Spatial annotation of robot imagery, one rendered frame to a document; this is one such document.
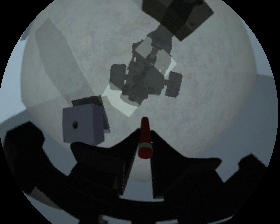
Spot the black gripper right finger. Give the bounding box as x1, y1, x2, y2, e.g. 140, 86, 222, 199
150, 129, 222, 199

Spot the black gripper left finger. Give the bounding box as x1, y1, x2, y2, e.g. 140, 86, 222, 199
70, 127, 141, 194

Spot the dark red peg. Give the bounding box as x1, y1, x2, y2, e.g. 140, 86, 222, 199
139, 117, 154, 159

